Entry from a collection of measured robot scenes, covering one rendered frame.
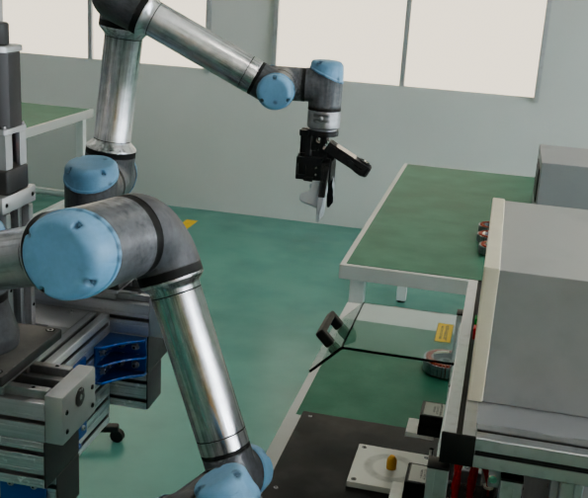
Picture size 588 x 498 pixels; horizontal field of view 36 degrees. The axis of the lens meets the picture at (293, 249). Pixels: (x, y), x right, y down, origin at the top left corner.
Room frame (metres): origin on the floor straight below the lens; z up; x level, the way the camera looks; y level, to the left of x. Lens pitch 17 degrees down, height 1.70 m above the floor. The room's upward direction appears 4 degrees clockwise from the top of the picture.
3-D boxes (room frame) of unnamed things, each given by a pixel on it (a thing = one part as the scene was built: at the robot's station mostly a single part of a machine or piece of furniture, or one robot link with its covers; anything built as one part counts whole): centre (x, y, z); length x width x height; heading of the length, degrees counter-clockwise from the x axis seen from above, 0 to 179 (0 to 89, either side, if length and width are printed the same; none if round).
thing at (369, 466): (1.58, -0.22, 0.78); 0.15 x 0.15 x 0.01; 78
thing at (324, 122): (2.07, -0.05, 1.37); 0.08 x 0.08 x 0.05
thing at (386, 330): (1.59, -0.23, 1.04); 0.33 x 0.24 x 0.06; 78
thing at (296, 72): (2.06, 0.05, 1.45); 0.11 x 0.11 x 0.08; 87
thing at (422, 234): (3.74, -0.89, 0.37); 1.85 x 1.10 x 0.75; 168
